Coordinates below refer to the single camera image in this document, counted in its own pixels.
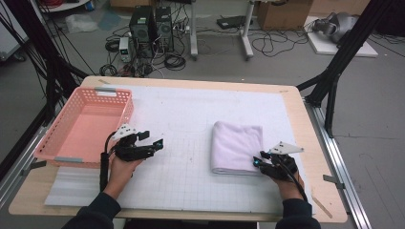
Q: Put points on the pink plastic basket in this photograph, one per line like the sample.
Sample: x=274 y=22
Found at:
x=89 y=133

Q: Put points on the large cardboard box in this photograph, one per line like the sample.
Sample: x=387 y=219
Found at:
x=283 y=14

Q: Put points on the aluminium rail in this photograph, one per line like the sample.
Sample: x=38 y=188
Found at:
x=11 y=181
x=336 y=159

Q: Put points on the flat black device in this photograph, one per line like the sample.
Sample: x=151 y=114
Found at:
x=232 y=21

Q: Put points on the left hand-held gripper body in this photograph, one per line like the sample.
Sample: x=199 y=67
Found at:
x=132 y=152

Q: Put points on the clear plastic bag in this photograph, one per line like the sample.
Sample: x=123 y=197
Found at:
x=79 y=24

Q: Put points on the grey robot head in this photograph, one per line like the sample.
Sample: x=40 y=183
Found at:
x=337 y=25

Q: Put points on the small black computer tower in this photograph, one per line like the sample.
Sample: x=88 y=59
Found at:
x=164 y=30

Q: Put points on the white cabinet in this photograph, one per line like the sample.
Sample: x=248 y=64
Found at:
x=9 y=31

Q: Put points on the person's right hand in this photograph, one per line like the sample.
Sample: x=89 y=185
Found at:
x=289 y=191

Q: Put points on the white round table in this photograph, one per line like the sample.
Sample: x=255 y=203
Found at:
x=70 y=5

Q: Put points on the grey bench power supply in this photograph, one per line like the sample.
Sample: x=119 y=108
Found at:
x=124 y=49

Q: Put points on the lilac patterned cloth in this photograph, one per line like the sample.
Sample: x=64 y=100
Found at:
x=237 y=146

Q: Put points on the person's left hand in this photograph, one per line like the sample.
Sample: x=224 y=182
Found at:
x=121 y=175

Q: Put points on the black metal frame stand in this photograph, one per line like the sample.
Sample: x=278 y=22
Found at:
x=35 y=35
x=347 y=47

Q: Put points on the white foam mat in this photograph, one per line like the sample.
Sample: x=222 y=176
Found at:
x=191 y=105

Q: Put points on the white desk leg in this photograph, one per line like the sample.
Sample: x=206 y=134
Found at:
x=193 y=31
x=245 y=31

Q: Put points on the white floor board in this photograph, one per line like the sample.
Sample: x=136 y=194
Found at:
x=324 y=46

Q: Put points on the large black computer tower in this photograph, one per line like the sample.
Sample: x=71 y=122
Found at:
x=141 y=31

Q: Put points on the grey metal bracket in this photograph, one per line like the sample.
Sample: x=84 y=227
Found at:
x=332 y=180
x=35 y=166

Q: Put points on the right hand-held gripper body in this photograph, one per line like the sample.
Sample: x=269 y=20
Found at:
x=280 y=168

